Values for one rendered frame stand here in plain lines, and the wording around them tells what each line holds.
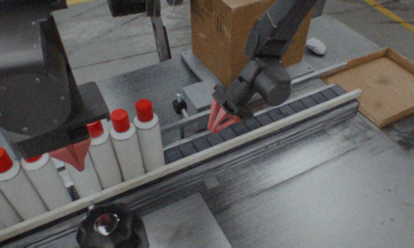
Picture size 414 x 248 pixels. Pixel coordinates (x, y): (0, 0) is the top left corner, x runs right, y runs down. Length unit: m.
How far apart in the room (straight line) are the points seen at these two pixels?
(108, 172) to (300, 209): 0.44
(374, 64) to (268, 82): 0.69
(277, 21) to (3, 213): 0.65
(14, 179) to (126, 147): 0.21
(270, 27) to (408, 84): 0.70
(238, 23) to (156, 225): 0.56
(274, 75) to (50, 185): 0.49
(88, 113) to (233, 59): 0.70
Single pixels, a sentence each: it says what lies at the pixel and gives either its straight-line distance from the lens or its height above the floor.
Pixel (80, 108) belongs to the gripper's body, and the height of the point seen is 1.29.
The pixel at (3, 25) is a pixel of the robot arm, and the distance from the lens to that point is 0.30.
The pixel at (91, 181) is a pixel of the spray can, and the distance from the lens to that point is 0.76.
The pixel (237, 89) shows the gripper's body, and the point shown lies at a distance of 0.78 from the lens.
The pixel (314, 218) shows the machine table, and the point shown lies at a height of 0.83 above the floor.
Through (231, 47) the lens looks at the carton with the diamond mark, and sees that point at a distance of 1.00.
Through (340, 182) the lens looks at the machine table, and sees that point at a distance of 0.93.
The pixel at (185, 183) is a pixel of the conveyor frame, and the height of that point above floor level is 0.84.
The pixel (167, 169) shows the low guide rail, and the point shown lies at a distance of 0.80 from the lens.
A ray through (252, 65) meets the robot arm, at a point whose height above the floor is 1.09.
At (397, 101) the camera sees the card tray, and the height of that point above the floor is 0.83.
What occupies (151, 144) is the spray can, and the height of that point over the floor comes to 0.99.
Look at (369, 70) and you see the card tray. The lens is 1.32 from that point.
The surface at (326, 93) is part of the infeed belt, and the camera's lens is 1.09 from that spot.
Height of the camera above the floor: 1.54
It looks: 46 degrees down
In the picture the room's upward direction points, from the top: straight up
